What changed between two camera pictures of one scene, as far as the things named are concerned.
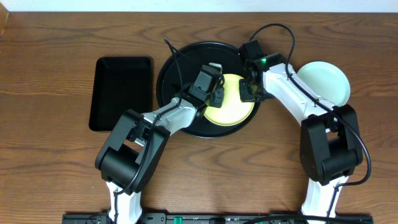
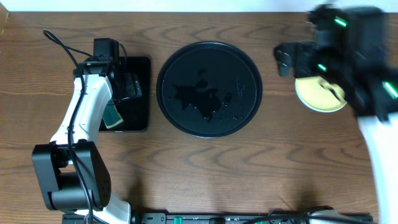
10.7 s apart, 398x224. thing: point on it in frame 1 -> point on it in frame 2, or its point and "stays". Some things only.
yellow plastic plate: (233, 111) -> (319, 95)
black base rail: (216, 218) stays
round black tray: (181, 70) stays
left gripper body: (216, 96) -> (125, 88)
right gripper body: (249, 94) -> (329, 65)
